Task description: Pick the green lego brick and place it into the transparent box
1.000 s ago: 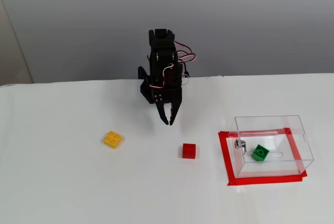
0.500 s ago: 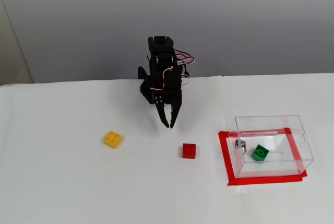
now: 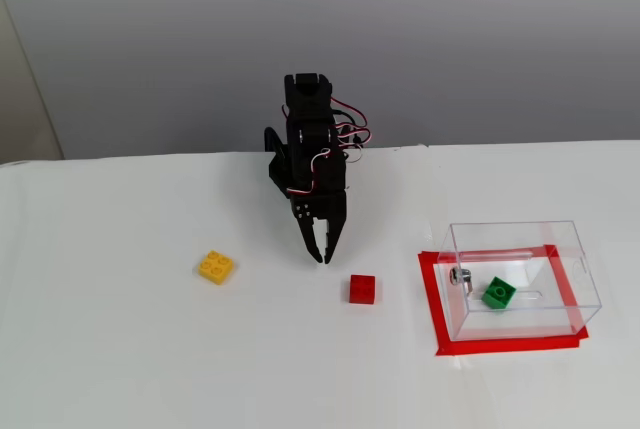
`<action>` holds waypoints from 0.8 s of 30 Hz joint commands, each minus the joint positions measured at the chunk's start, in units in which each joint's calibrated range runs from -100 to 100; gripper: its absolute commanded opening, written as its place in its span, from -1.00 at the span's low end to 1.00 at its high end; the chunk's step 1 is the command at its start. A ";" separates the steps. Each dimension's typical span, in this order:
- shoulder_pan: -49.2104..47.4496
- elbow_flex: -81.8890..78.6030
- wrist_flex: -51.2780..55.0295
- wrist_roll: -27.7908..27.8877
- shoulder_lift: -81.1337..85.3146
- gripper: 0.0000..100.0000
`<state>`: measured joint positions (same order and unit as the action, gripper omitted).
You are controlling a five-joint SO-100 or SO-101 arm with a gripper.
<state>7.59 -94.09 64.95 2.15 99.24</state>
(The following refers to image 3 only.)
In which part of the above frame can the red white gripper cable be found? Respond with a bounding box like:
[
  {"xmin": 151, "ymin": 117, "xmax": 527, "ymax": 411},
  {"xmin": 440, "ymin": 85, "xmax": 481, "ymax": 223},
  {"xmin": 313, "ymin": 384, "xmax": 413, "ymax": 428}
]
[{"xmin": 284, "ymin": 147, "xmax": 332, "ymax": 196}]

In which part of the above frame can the red white arm cable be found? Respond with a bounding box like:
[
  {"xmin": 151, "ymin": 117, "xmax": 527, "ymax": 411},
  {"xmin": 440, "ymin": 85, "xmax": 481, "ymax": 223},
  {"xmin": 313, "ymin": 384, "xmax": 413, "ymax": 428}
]
[{"xmin": 332, "ymin": 97, "xmax": 374, "ymax": 165}]

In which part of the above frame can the black plug cable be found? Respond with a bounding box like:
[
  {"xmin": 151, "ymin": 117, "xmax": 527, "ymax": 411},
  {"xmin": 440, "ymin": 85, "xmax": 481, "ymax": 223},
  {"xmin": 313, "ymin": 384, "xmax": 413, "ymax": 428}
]
[{"xmin": 339, "ymin": 111, "xmax": 364, "ymax": 150}]

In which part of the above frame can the silver cam lock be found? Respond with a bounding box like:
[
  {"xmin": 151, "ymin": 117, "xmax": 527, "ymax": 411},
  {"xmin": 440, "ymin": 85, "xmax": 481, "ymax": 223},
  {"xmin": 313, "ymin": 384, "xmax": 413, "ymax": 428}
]
[{"xmin": 448, "ymin": 266, "xmax": 476, "ymax": 296}]

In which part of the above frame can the yellow lego brick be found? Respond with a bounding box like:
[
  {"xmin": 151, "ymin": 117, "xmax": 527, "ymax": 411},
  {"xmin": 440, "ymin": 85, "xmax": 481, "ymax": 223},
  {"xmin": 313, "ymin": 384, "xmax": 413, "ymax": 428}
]
[{"xmin": 198, "ymin": 249, "xmax": 235, "ymax": 286}]

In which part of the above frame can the red tape frame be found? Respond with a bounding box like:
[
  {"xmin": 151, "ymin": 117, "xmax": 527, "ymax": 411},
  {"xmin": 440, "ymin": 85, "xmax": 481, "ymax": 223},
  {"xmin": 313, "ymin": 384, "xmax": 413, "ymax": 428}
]
[{"xmin": 417, "ymin": 244, "xmax": 590, "ymax": 358}]

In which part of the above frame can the green lego brick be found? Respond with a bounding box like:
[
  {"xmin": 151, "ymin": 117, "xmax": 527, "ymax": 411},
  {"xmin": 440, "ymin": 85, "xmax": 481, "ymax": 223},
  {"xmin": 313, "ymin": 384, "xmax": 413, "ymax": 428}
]
[{"xmin": 480, "ymin": 276, "xmax": 517, "ymax": 310}]

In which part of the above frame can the transparent acrylic box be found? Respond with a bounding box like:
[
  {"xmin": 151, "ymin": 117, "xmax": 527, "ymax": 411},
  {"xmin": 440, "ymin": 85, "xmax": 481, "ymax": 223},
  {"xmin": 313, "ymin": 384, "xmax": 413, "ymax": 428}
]
[{"xmin": 437, "ymin": 220, "xmax": 603, "ymax": 343}]

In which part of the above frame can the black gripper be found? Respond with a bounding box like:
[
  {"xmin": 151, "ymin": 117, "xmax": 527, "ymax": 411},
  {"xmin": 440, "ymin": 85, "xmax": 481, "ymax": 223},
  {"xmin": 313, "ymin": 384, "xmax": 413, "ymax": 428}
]
[{"xmin": 287, "ymin": 148, "xmax": 350, "ymax": 266}]

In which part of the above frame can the red lego brick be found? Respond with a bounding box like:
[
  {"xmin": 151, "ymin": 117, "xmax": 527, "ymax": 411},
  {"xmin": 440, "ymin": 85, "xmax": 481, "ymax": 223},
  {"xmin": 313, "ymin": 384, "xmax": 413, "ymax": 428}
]
[{"xmin": 348, "ymin": 274, "xmax": 377, "ymax": 306}]

